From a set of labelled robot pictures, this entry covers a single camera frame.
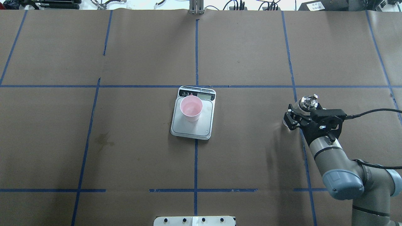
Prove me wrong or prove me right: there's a grey digital kitchen scale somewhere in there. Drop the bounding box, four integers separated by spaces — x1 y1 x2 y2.
170 86 216 140

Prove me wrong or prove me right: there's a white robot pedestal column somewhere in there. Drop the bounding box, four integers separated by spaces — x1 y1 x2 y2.
153 216 236 226

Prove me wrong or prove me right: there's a pink plastic cup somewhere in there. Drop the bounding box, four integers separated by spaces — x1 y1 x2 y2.
180 95 203 122

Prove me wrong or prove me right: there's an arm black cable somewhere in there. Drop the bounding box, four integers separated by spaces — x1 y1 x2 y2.
345 109 402 120

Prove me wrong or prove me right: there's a clear glass sauce bottle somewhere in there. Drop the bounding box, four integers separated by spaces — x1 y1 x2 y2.
293 93 319 121

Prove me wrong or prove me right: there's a black box with label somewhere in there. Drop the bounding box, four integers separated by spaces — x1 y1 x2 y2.
297 0 349 11

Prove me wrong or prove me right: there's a black folded tripod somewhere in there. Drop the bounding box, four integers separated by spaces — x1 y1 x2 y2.
18 0 82 10

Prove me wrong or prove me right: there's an aluminium frame post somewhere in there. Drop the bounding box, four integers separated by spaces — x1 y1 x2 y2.
188 0 205 15

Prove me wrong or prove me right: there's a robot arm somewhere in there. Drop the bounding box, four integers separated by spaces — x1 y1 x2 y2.
283 103 401 226

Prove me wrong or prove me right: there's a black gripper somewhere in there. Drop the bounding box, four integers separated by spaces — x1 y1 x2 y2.
283 104 347 145

